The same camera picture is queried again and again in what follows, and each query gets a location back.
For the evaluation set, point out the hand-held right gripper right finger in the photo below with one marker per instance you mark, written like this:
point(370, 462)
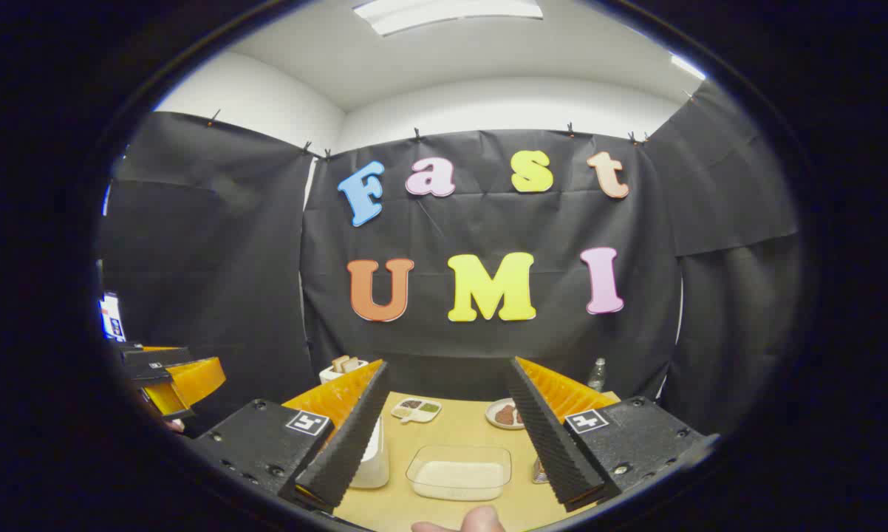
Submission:
point(547, 443)

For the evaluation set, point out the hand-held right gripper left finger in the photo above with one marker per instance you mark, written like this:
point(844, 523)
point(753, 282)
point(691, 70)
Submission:
point(352, 443)

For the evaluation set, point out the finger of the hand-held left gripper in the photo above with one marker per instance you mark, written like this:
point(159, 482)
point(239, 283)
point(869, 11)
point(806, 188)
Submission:
point(165, 399)
point(156, 363)

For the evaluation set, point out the white rice cooker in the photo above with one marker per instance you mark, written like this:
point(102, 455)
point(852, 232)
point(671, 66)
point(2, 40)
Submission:
point(374, 462)

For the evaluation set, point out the clear plastic rice container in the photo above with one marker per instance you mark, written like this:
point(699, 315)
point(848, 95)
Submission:
point(459, 476)

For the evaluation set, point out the brown meat piece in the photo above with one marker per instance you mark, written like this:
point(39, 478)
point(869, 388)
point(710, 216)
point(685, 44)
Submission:
point(507, 415)

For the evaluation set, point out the white round plate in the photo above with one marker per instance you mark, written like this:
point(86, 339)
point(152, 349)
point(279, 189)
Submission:
point(497, 423)

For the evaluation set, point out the white box blue label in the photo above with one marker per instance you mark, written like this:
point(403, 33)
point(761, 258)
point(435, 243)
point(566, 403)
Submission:
point(111, 318)

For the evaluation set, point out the white divided grain dish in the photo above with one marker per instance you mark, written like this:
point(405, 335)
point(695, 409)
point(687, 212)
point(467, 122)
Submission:
point(416, 409)

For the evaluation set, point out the white toaster with bread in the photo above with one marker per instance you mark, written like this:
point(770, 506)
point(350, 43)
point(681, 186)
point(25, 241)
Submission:
point(340, 367)

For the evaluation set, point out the clear plastic water bottle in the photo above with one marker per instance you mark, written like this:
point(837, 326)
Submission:
point(598, 375)

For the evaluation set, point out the black backdrop cloth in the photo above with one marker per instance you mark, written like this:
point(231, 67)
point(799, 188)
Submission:
point(488, 222)

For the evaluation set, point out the long ceiling light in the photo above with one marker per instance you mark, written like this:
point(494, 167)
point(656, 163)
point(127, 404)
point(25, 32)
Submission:
point(448, 13)

